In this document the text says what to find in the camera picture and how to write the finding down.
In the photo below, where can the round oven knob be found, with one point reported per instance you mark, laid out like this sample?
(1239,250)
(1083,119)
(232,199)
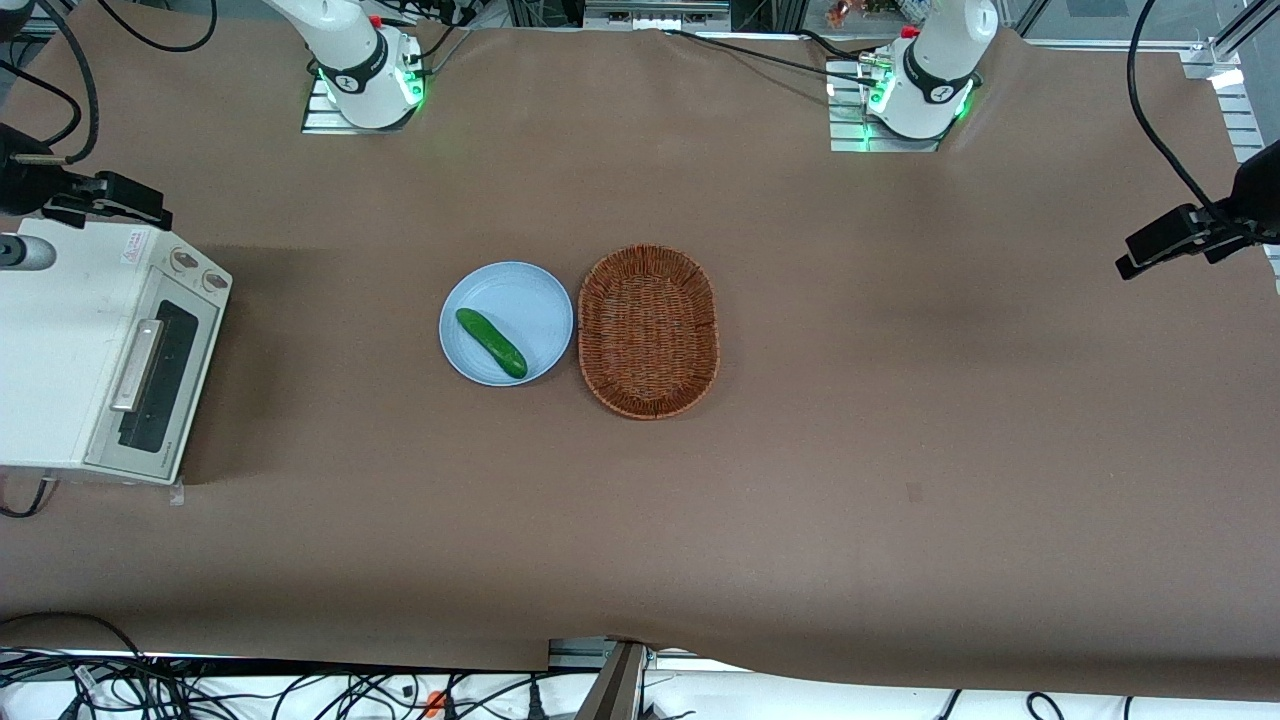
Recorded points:
(214,281)
(185,261)

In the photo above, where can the dark aluminium profile beam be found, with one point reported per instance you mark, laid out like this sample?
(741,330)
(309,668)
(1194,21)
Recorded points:
(620,690)

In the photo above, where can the brown table cover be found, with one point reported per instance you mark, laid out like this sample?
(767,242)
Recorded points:
(900,400)

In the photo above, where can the aluminium frame rail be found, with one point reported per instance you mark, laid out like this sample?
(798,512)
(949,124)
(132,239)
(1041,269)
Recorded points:
(1240,120)

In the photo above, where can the white oven warning sticker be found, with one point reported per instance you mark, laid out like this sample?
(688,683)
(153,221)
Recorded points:
(134,250)

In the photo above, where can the light blue plate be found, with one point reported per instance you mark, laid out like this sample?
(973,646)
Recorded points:
(520,300)

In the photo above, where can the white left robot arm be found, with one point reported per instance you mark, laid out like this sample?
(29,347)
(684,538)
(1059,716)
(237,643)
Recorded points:
(940,60)

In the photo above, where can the white toaster oven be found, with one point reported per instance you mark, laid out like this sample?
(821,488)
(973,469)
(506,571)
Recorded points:
(50,350)

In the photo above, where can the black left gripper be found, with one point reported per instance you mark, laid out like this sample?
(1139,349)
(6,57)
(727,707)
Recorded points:
(1243,213)

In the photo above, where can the grey metal box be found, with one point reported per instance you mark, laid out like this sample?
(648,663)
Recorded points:
(650,15)

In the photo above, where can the brown wicker basket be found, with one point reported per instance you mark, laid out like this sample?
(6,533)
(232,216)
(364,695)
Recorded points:
(648,335)

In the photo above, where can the oven door with glass window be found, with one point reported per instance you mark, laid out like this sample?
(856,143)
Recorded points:
(165,390)

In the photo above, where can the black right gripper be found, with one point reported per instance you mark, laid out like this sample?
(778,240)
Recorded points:
(28,186)

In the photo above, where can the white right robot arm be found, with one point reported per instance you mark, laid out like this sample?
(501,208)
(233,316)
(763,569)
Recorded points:
(350,50)

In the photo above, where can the green cucumber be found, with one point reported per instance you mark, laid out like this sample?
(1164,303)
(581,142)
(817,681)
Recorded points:
(490,342)

